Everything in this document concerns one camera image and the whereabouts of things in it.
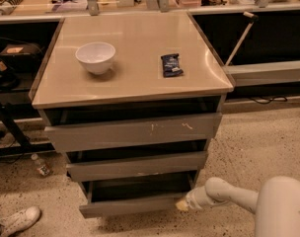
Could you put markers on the grey drawer cabinet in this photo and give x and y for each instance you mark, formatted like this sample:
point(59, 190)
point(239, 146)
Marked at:
point(134, 87)

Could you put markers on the grey drawer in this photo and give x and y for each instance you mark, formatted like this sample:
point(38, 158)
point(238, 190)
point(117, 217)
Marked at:
point(135, 195)
point(132, 132)
point(137, 166)

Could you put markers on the black box with label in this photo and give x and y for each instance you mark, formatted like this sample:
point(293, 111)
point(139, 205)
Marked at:
point(21, 52)

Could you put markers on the plastic water bottle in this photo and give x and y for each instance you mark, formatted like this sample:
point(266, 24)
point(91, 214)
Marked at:
point(41, 165)

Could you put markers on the white bowl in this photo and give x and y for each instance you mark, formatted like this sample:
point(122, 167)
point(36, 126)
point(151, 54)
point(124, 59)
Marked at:
point(96, 57)

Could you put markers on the white sneaker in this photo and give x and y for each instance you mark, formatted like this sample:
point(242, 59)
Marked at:
point(19, 221)

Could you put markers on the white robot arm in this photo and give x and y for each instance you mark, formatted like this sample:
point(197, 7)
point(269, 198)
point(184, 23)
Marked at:
point(276, 206)

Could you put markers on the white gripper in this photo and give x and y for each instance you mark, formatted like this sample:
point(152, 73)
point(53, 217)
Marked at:
point(190, 198)

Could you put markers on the white stick with black tip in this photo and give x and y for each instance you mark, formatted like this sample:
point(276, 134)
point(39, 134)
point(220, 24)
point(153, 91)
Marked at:
point(252, 19)

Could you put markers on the dark blue snack packet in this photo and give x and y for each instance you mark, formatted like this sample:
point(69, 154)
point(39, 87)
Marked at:
point(171, 66)

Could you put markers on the black stand leg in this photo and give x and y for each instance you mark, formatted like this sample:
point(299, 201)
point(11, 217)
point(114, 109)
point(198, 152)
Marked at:
point(24, 144)

